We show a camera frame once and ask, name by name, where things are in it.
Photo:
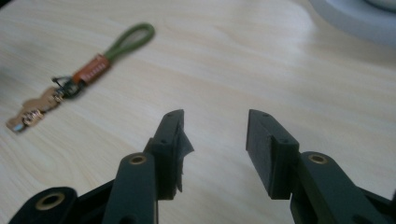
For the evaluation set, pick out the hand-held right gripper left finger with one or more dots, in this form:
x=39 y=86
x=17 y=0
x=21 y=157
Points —
x=166 y=155

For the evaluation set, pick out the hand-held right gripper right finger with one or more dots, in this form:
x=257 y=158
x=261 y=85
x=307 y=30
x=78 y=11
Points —
x=274 y=155

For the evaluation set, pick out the white round object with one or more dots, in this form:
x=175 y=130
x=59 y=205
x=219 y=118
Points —
x=358 y=15

